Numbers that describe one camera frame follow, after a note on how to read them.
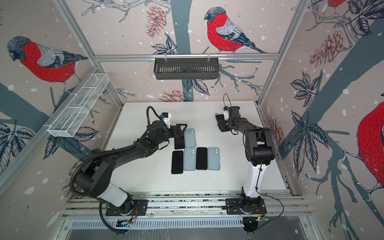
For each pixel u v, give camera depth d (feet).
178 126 2.56
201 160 2.95
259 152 1.75
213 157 3.00
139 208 2.39
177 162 2.94
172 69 3.50
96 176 1.45
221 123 3.04
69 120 2.34
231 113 2.70
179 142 3.25
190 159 2.97
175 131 2.52
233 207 2.40
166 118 2.61
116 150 1.67
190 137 3.31
